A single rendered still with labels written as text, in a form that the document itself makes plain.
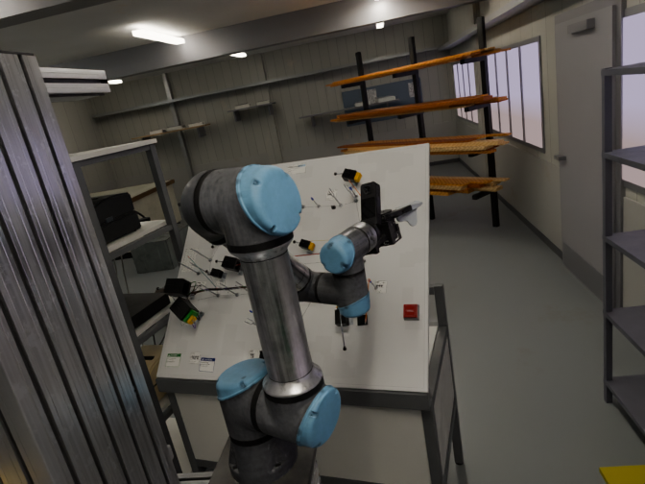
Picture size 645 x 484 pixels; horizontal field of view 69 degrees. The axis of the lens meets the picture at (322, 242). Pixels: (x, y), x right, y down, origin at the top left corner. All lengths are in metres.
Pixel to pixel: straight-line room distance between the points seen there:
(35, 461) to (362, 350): 1.28
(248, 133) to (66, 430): 10.60
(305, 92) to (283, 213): 10.14
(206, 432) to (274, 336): 1.53
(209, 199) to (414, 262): 1.19
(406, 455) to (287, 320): 1.24
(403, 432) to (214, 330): 0.88
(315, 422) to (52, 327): 0.46
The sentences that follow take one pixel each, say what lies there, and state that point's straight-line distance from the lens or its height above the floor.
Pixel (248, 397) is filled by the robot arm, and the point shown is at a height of 1.36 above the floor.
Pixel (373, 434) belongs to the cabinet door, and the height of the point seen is 0.64.
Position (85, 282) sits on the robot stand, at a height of 1.69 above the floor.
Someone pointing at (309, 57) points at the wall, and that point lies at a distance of 10.88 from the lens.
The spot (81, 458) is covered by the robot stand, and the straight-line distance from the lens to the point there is 0.81.
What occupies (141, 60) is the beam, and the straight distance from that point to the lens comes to 7.55.
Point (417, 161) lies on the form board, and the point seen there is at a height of 1.56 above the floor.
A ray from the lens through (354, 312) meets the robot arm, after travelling 1.08.
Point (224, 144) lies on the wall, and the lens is 11.41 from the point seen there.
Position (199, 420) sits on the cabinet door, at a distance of 2.32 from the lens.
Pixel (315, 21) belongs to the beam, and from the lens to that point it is 6.86.
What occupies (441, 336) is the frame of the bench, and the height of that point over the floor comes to 0.80.
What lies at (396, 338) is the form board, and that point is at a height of 1.01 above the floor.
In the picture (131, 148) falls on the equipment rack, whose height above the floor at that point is 1.83.
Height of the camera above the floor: 1.89
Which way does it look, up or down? 17 degrees down
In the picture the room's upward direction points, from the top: 11 degrees counter-clockwise
